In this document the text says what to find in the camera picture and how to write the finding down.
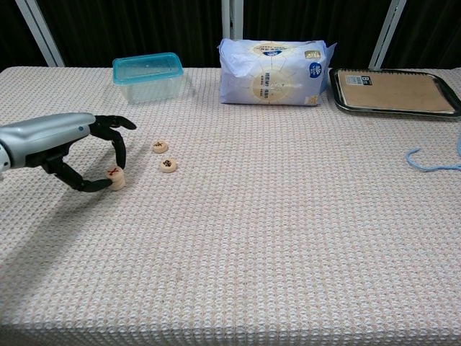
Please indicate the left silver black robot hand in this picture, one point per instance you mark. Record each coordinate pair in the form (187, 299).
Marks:
(43, 137)

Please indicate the chess piece red cross character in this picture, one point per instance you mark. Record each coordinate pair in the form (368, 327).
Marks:
(114, 172)

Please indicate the chess piece dark red character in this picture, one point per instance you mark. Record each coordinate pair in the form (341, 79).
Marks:
(120, 183)

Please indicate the chess piece thin black character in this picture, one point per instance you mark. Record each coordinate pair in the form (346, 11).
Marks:
(160, 146)

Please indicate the chess piece bold black character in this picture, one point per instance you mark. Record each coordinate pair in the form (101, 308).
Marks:
(168, 165)

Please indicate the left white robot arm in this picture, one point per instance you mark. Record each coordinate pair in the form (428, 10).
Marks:
(3, 158)

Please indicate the beige textured tablecloth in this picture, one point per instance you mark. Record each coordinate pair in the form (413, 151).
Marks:
(252, 234)

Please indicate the black curtain panel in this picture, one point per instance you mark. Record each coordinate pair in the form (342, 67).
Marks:
(11, 36)
(306, 21)
(126, 29)
(432, 32)

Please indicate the clear container teal lid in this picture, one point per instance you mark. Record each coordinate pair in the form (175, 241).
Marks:
(147, 79)

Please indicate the light blue tissue pack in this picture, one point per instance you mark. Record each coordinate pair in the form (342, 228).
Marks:
(273, 75)

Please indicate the dark metal tray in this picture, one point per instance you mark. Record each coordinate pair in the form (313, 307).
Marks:
(334, 84)

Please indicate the brown spiral notebook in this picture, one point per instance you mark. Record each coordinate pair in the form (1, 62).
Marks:
(396, 90)

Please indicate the white metal frame pole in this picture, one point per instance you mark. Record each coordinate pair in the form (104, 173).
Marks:
(230, 18)
(39, 32)
(387, 32)

